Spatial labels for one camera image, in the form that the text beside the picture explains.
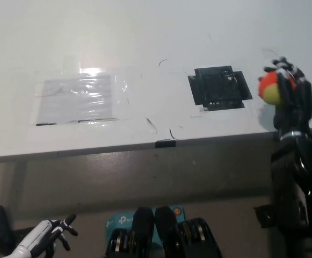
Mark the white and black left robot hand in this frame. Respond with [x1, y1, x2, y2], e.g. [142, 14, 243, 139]
[10, 214, 78, 258]

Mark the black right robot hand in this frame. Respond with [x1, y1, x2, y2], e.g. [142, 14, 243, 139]
[263, 55, 312, 138]

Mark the orange and green tennis ball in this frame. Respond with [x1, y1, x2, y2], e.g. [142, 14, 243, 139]
[257, 70, 298, 107]

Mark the teal router box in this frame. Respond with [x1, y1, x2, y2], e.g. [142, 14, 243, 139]
[105, 205, 185, 246]

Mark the black tape square patch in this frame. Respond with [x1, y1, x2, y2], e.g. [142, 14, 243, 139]
[187, 65, 253, 111]

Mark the black tape patch on floor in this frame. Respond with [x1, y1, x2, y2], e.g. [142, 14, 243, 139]
[253, 204, 274, 230]

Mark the small black tape strip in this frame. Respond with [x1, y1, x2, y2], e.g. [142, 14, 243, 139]
[155, 140, 177, 149]

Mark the clear plastic sheet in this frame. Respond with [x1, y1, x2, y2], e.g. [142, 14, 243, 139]
[34, 74, 114, 126]

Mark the clear plastic film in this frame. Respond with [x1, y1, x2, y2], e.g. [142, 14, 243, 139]
[27, 67, 133, 130]

